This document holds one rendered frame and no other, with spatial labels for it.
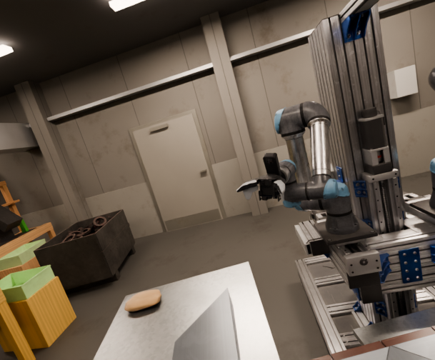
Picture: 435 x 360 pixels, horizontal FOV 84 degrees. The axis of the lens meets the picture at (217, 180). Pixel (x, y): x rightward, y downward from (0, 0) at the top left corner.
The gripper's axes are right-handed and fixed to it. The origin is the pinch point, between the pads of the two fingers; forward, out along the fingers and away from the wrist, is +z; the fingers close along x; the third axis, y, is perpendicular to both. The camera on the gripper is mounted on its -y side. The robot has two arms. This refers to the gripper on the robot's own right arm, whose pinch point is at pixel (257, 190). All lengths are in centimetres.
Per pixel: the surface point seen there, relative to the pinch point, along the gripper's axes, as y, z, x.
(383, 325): 74, -35, -35
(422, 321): 72, -41, -49
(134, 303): 44, 18, 52
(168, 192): 109, -262, 303
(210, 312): 41.0, 13.5, 17.3
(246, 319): 41.7, 11.0, 4.8
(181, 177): 83, -277, 275
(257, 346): 40.7, 19.1, -2.5
